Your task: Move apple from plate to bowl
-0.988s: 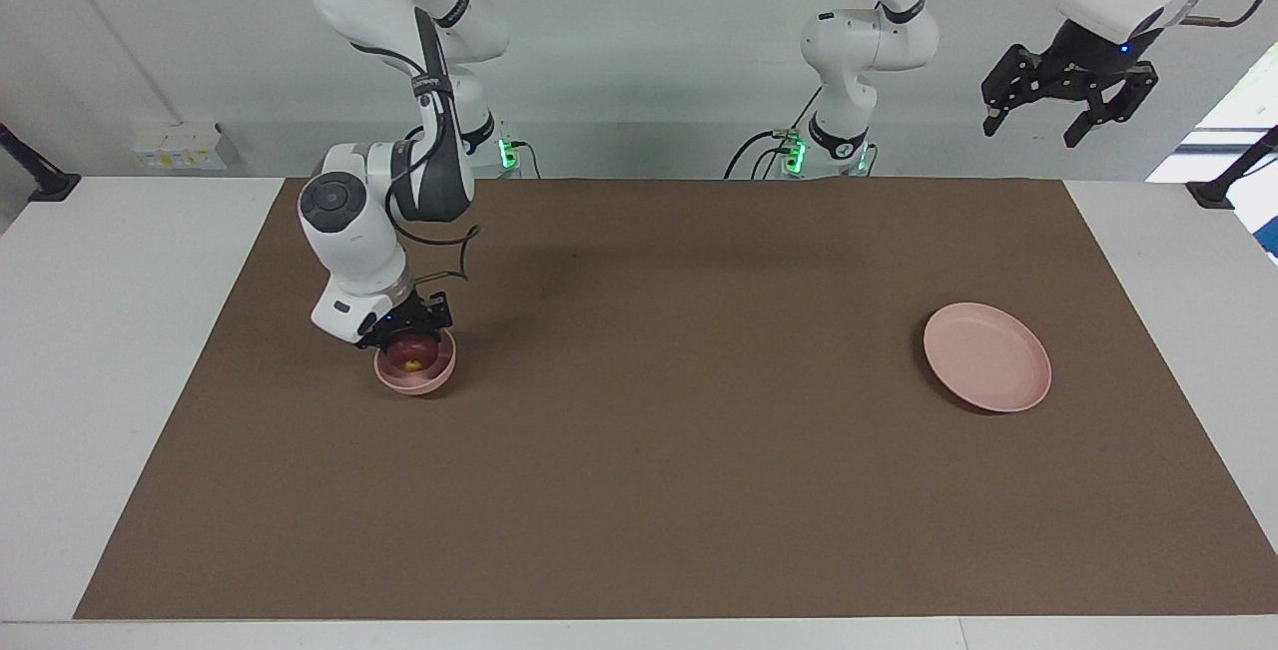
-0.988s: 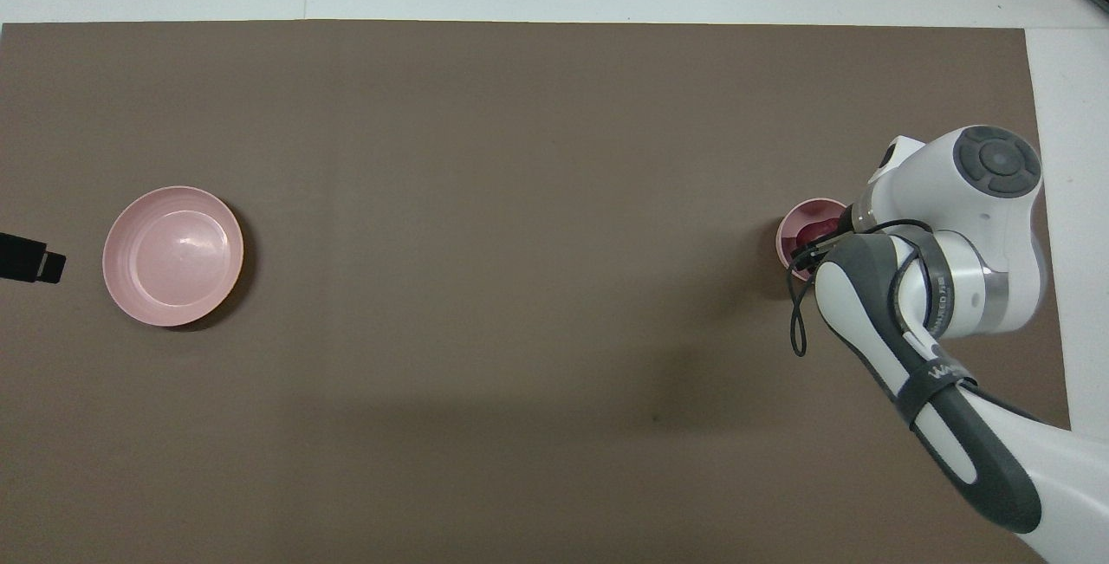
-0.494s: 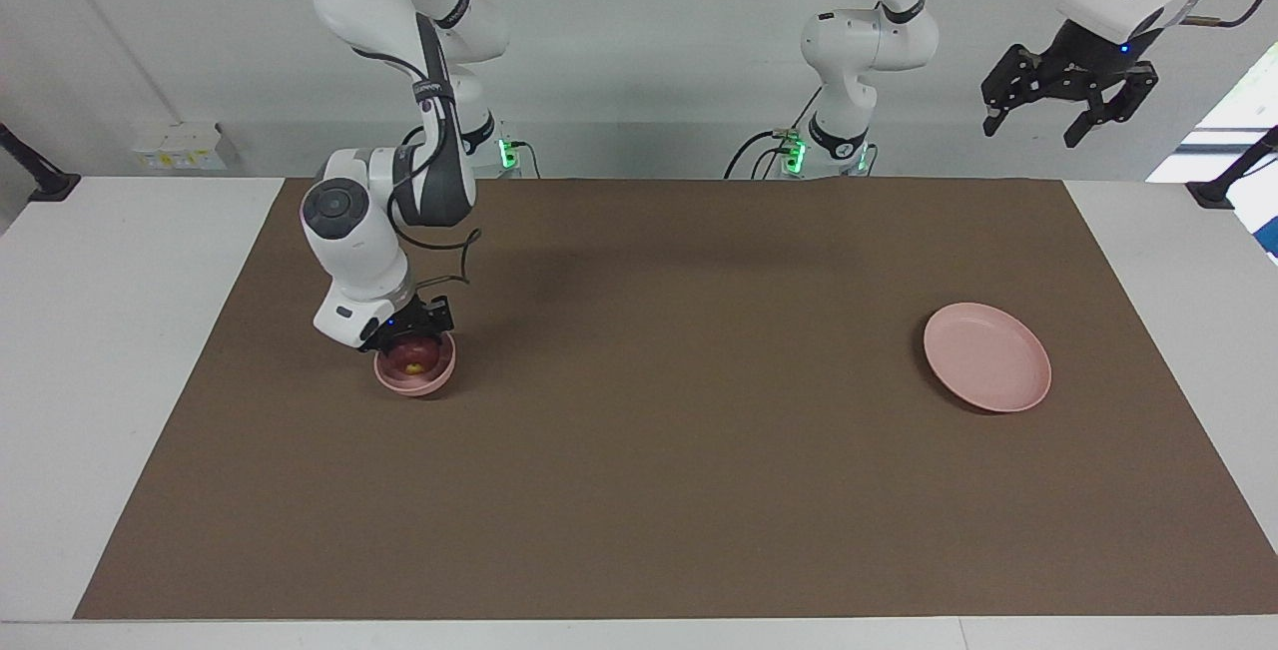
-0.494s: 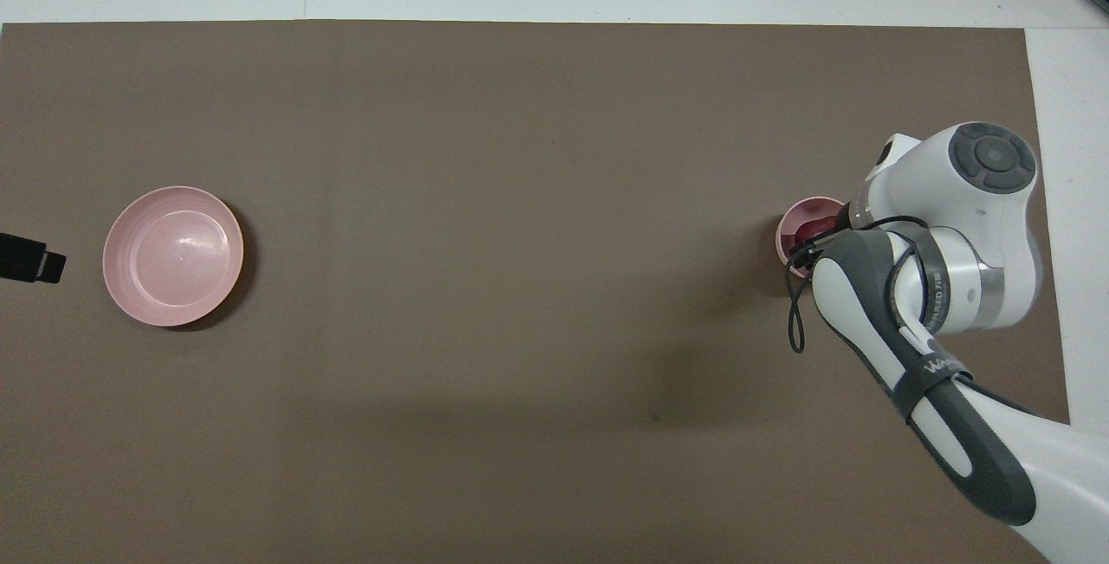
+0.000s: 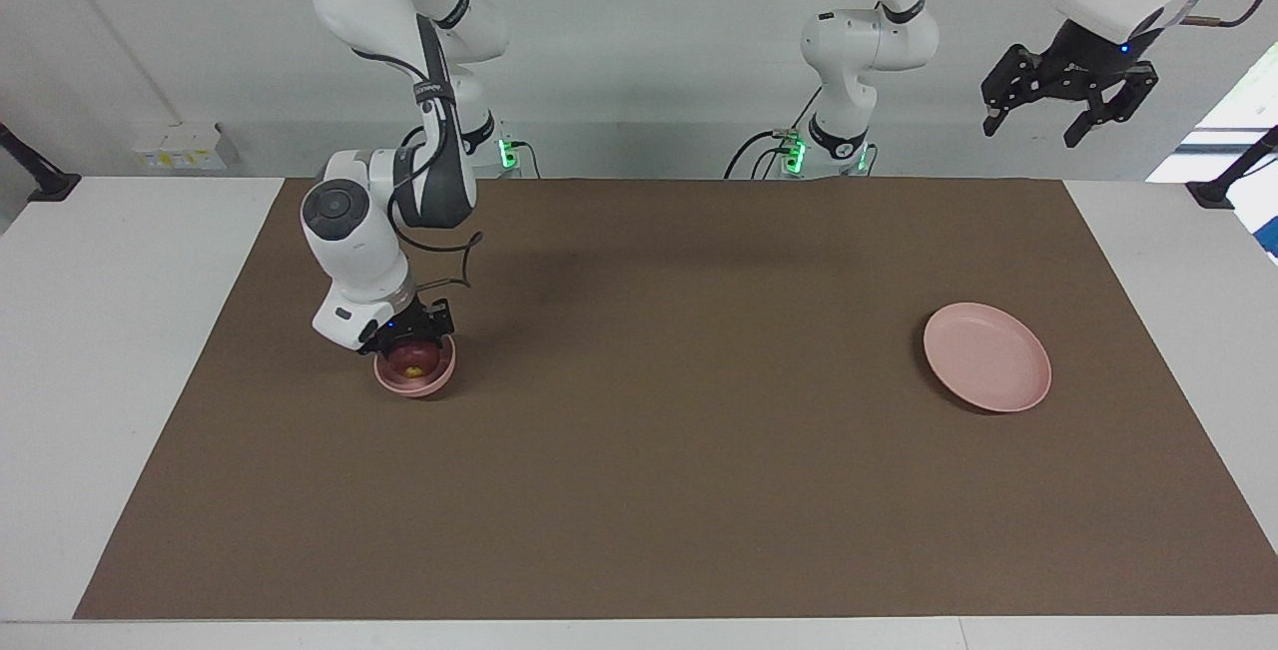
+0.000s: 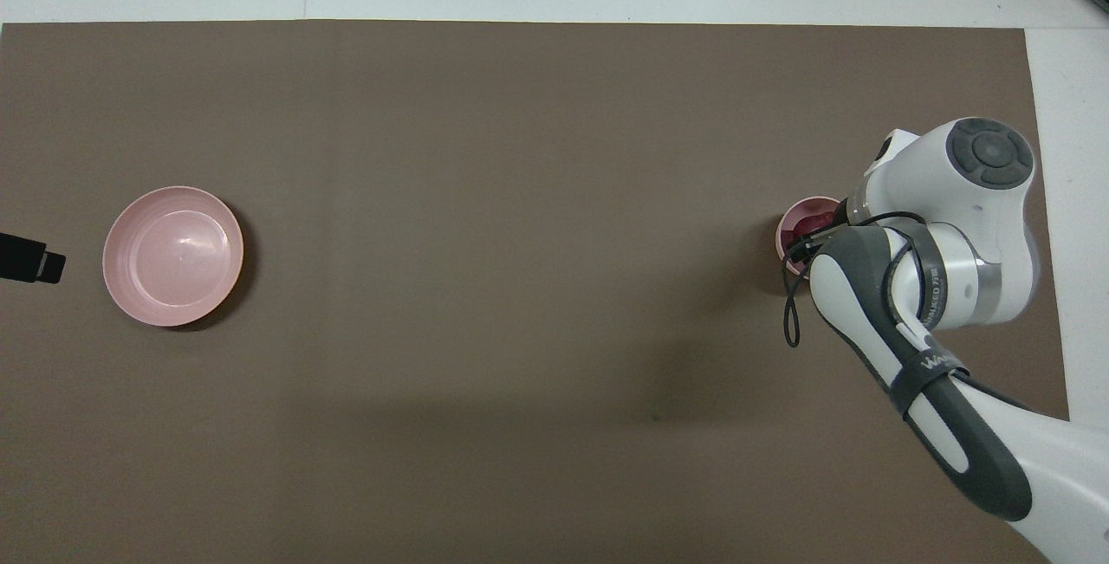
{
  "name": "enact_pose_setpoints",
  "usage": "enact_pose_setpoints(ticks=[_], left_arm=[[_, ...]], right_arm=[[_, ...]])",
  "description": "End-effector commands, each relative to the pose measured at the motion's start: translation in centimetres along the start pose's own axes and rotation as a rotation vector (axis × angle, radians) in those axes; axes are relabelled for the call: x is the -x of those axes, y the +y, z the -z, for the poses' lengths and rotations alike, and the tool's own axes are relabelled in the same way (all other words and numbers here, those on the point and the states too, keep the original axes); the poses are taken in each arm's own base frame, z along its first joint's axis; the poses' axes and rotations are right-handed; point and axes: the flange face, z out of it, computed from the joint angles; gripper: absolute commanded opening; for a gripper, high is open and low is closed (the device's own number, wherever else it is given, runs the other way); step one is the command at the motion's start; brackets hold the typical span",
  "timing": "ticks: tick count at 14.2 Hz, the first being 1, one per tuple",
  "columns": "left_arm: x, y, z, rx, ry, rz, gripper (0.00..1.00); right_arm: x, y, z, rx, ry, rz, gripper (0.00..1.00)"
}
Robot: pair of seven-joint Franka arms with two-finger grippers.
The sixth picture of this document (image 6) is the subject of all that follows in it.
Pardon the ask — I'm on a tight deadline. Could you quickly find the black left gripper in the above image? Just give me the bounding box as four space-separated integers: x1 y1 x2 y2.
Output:
0 233 67 284

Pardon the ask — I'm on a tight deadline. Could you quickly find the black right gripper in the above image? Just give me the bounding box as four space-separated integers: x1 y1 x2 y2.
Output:
795 197 859 255

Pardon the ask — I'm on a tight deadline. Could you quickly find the dark red apple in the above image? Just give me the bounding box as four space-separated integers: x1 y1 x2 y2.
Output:
782 212 838 257

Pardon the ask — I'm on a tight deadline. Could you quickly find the pink bowl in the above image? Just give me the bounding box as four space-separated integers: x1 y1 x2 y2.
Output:
775 196 843 279

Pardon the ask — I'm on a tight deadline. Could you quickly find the pink plate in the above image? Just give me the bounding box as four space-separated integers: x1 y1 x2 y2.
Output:
102 185 245 327

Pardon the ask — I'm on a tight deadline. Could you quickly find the brown table mat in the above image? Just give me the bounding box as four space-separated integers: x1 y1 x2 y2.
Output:
0 20 1071 564

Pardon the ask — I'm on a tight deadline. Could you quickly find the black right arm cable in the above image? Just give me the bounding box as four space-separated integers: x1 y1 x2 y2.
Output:
781 212 924 348

